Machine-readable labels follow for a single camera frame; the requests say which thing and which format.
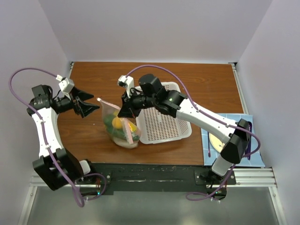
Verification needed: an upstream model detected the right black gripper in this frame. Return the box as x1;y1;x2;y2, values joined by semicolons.
119;88;157;119

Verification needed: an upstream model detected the clear zip top bag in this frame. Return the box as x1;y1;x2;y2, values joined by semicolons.
97;97;141;149

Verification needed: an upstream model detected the white perforated plastic basket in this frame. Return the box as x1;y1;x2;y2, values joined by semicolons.
132;81;193;145

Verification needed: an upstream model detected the yellow fake banana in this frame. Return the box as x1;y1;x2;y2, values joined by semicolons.
128;122;137;132

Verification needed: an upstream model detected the fake orange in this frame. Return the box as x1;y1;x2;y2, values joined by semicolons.
112;117;123;129

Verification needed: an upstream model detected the green fake cucumber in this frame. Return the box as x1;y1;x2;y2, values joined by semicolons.
105;126;127;140

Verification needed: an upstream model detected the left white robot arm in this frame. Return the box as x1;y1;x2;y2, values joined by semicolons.
27;85;100;190

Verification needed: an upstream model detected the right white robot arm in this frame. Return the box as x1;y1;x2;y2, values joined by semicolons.
118;74;251;184

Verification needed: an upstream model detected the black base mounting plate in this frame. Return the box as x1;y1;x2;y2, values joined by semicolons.
77;163;222;195

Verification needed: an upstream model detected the purple plastic fork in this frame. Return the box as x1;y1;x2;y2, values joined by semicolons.
207;133;211;158

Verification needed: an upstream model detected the cream and teal plate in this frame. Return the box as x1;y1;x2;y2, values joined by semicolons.
208;133;225;153

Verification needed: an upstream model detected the blue checked cloth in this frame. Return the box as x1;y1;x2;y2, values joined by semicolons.
201;113;265;167

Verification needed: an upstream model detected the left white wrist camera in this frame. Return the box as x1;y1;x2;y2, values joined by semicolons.
56;75;75;95

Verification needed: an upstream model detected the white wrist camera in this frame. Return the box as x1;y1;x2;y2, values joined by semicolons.
117;75;134;98
56;75;75;95

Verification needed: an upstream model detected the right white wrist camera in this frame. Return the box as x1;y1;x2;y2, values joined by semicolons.
117;75;134;98

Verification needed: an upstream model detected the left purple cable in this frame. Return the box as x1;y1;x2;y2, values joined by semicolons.
8;67;85;208

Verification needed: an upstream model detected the purple cable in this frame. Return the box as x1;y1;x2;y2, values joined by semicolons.
125;64;262;202
8;67;85;208

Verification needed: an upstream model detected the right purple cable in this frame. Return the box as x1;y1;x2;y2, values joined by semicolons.
125;64;262;202

